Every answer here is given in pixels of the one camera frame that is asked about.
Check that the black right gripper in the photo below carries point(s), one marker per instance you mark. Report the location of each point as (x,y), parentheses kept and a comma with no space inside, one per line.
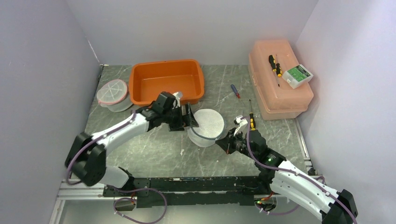
(226,143)

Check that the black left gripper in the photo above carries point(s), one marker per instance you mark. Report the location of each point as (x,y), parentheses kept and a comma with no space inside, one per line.
(180,124)

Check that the white mesh blue-zip laundry bag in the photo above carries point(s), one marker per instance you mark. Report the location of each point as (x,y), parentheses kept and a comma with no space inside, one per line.
(211,126)

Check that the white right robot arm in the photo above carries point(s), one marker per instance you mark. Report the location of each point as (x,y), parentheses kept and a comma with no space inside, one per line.
(279,175)

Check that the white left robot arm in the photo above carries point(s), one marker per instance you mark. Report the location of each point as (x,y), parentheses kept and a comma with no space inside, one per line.
(87,156)

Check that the white mesh pink-zip laundry bag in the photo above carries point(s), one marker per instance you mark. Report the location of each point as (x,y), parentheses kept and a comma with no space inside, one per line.
(114,96)

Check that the black yellow screwdriver on table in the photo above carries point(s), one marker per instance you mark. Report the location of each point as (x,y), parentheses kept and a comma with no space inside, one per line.
(252,118)

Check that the blue red screwdriver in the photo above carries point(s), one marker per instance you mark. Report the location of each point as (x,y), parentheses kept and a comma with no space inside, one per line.
(235,91)

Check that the orange plastic tub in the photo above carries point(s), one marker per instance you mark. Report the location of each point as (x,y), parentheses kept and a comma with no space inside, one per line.
(148,80)

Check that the translucent pink storage box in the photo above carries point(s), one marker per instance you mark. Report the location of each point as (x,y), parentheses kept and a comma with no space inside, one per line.
(275,97)

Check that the thin black yellow screwdriver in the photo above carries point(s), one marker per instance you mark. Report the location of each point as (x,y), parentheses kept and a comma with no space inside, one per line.
(278,71)

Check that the white green small box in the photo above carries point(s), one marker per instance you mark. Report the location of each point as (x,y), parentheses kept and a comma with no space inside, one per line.
(297,76)

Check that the large black yellow screwdriver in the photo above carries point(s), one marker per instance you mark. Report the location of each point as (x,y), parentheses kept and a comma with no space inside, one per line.
(272,62)

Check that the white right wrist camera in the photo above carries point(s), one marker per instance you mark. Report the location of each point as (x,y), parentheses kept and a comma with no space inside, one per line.
(241,123)

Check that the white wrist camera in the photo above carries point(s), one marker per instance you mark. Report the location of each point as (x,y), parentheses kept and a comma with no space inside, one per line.
(241,123)
(178,95)

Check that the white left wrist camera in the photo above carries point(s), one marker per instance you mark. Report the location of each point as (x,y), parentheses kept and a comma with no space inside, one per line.
(178,95)

